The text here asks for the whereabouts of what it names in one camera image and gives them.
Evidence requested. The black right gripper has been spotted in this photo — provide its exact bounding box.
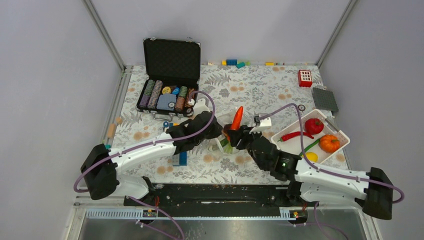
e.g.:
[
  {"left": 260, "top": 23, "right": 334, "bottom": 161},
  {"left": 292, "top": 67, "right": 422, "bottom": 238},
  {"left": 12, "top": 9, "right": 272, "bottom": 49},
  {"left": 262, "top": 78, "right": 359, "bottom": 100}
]
[{"left": 227, "top": 125, "right": 267, "bottom": 170}]

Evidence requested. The clear dotted zip top bag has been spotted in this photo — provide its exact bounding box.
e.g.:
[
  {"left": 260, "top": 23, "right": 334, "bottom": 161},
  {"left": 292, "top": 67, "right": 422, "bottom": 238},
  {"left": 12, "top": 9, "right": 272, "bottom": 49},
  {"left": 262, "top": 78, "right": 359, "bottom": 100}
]
[{"left": 207, "top": 110, "right": 258, "bottom": 157}]

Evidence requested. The green toy cucumber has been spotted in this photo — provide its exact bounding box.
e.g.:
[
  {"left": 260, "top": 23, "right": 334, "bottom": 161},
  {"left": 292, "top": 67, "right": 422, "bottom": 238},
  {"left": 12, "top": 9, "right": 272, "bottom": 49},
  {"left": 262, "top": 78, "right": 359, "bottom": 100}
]
[{"left": 219, "top": 138, "right": 231, "bottom": 149}]

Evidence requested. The orange toy carrot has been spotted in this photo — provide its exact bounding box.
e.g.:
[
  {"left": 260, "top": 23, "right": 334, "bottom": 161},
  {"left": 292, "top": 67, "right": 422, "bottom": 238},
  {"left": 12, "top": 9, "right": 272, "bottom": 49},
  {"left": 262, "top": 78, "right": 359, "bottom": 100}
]
[{"left": 229, "top": 106, "right": 244, "bottom": 131}]

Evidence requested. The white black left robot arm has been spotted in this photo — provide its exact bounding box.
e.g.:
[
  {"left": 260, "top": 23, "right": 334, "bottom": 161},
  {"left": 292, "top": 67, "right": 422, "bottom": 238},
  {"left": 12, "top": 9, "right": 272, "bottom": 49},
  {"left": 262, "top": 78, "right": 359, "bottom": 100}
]
[{"left": 77, "top": 109, "right": 223, "bottom": 206}]

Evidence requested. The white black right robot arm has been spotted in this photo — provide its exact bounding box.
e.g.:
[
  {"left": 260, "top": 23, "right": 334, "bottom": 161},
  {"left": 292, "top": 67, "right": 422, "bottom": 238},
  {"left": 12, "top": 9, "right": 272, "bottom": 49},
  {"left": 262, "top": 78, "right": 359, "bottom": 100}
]
[{"left": 227, "top": 125, "right": 395, "bottom": 220}]

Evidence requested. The white plastic food basket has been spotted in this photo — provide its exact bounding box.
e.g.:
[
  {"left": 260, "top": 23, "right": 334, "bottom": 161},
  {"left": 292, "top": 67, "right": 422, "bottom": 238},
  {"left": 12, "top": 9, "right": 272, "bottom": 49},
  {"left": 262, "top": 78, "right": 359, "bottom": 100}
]
[{"left": 271, "top": 109, "right": 351, "bottom": 164}]

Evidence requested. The orange yellow toy block car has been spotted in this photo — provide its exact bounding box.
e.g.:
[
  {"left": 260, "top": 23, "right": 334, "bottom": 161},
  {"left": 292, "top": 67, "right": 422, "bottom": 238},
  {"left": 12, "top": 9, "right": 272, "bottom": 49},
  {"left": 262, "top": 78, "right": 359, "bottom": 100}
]
[{"left": 163, "top": 121, "right": 179, "bottom": 132}]

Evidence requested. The red toy chili pepper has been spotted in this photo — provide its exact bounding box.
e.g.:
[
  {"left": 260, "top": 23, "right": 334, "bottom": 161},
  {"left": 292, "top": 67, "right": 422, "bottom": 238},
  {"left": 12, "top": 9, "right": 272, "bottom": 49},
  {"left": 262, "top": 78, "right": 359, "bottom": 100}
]
[{"left": 278, "top": 131, "right": 314, "bottom": 142}]

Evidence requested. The yellow toy lemon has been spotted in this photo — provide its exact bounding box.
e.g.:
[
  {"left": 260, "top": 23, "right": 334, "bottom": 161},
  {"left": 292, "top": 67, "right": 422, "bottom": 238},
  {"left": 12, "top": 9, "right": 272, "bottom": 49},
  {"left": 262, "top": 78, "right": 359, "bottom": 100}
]
[{"left": 304, "top": 152, "right": 319, "bottom": 163}]

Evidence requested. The blue grey building block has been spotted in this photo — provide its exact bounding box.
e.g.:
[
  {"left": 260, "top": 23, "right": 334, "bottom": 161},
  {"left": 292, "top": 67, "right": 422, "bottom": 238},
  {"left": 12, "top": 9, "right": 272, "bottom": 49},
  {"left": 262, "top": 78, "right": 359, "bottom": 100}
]
[{"left": 171, "top": 152, "right": 188, "bottom": 167}]

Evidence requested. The green toy bean pod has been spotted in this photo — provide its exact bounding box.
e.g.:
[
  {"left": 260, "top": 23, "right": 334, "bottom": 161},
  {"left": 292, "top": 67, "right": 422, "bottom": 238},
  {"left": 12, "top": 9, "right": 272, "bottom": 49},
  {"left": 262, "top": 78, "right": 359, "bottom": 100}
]
[{"left": 299, "top": 138, "right": 321, "bottom": 157}]

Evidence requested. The floral patterned table mat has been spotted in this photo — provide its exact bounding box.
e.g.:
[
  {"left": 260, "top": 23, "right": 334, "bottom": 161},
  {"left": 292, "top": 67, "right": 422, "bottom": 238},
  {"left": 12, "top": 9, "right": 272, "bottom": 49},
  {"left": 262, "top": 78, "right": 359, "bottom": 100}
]
[{"left": 112, "top": 65, "right": 315, "bottom": 185}]

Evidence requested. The red toy tomato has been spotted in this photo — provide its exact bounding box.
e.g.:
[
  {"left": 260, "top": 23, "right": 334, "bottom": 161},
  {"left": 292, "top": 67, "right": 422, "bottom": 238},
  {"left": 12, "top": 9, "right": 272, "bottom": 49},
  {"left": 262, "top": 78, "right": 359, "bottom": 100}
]
[{"left": 304, "top": 118, "right": 324, "bottom": 135}]

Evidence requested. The orange toy pumpkin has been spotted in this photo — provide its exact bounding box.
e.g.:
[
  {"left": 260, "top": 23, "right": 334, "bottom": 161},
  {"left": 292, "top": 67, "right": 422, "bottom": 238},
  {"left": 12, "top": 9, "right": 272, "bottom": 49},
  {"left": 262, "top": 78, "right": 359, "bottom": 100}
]
[{"left": 318, "top": 134, "right": 341, "bottom": 153}]

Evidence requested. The black poker chip case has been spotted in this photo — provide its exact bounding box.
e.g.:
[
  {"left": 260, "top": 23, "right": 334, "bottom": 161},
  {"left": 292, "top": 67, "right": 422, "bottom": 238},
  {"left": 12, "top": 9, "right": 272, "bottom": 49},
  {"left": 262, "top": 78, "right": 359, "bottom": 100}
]
[{"left": 136, "top": 37, "right": 201, "bottom": 117}]

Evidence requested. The wooden block left edge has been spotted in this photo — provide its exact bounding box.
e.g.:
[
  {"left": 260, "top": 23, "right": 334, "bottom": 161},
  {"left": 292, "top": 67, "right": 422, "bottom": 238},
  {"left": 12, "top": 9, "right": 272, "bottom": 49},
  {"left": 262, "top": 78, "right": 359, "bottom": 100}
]
[{"left": 106, "top": 123, "right": 117, "bottom": 139}]

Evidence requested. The dark grey building baseplate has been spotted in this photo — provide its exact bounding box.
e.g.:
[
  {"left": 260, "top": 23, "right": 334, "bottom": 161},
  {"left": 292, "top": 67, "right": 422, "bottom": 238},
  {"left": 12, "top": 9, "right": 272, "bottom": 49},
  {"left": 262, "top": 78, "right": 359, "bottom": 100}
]
[{"left": 312, "top": 87, "right": 339, "bottom": 113}]

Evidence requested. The red white window block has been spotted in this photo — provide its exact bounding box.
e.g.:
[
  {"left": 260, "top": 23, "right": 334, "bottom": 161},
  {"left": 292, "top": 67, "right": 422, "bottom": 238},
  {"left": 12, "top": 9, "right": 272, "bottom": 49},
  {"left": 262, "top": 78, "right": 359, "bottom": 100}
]
[{"left": 297, "top": 69, "right": 313, "bottom": 88}]

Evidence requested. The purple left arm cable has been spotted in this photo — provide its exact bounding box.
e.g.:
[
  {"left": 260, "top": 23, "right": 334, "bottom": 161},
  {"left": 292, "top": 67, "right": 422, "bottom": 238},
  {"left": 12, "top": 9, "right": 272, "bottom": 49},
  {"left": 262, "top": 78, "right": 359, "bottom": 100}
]
[{"left": 73, "top": 90, "right": 216, "bottom": 240}]

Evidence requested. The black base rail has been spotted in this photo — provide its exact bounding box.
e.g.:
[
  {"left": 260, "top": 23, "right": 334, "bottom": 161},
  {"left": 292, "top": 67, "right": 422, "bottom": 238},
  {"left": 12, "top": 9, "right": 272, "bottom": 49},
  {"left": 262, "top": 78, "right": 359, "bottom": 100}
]
[{"left": 123, "top": 183, "right": 319, "bottom": 219}]

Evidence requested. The blue block at wall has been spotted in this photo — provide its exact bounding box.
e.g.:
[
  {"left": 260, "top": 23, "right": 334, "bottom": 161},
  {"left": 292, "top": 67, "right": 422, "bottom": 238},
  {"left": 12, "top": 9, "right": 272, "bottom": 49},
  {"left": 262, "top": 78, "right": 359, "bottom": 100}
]
[{"left": 225, "top": 59, "right": 238, "bottom": 66}]

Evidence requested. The teal block at wall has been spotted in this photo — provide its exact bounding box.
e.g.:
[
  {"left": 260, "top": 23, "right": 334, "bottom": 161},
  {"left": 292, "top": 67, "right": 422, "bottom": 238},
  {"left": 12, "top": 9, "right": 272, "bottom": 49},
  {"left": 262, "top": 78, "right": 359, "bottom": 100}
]
[{"left": 235, "top": 62, "right": 246, "bottom": 69}]

